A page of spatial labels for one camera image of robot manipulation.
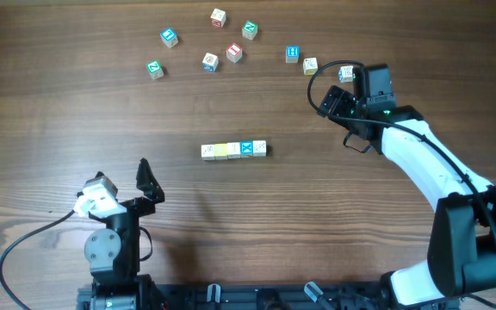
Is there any yellow-top block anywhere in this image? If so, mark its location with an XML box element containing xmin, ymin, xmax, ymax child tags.
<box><xmin>239</xmin><ymin>141</ymin><xmax>253</xmax><ymax>158</ymax></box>

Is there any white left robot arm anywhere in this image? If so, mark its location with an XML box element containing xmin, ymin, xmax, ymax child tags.
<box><xmin>74</xmin><ymin>158</ymin><xmax>168</xmax><ymax>310</ymax></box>

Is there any white bird block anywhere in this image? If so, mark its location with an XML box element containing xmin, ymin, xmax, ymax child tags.
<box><xmin>252</xmin><ymin>140</ymin><xmax>267</xmax><ymax>157</ymax></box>

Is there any blue D block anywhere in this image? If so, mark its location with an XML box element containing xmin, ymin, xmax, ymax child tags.
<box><xmin>201</xmin><ymin>53</ymin><xmax>219</xmax><ymax>71</ymax></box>

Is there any white apple block green N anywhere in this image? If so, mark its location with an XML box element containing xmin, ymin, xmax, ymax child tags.
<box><xmin>226</xmin><ymin>142</ymin><xmax>241</xmax><ymax>159</ymax></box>

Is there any red M block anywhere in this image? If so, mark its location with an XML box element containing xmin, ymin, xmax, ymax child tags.
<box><xmin>210</xmin><ymin>8</ymin><xmax>226</xmax><ymax>28</ymax></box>

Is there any green Z block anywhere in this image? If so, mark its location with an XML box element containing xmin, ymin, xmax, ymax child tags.
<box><xmin>146</xmin><ymin>60</ymin><xmax>164</xmax><ymax>80</ymax></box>

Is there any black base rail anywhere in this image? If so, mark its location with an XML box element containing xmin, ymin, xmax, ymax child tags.
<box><xmin>75</xmin><ymin>282</ymin><xmax>462</xmax><ymax>310</ymax></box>

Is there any red I top block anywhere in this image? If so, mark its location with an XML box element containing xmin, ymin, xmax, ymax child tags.
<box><xmin>226</xmin><ymin>43</ymin><xmax>243</xmax><ymax>63</ymax></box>

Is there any plain cream block with 9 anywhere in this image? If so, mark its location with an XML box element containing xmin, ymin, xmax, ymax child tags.
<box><xmin>201</xmin><ymin>144</ymin><xmax>215</xmax><ymax>161</ymax></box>

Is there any blue-top block far left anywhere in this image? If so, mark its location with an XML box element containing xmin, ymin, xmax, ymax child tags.
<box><xmin>160</xmin><ymin>28</ymin><xmax>178</xmax><ymax>48</ymax></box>

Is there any yellow-sided block with 0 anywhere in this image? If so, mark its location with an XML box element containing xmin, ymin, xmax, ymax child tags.
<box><xmin>302</xmin><ymin>58</ymin><xmax>319</xmax><ymax>76</ymax></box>

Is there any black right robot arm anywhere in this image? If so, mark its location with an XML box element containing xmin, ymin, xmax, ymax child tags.
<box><xmin>316</xmin><ymin>86</ymin><xmax>496</xmax><ymax>309</ymax></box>

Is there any green N block far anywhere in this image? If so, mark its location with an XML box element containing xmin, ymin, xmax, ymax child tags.
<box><xmin>242</xmin><ymin>21</ymin><xmax>258</xmax><ymax>40</ymax></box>

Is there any blue-sided block far right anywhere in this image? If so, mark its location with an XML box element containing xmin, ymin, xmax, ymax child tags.
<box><xmin>338</xmin><ymin>65</ymin><xmax>354</xmax><ymax>83</ymax></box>

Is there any blue-top ladder block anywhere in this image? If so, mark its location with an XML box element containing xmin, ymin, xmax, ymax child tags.
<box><xmin>285</xmin><ymin>46</ymin><xmax>300</xmax><ymax>64</ymax></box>

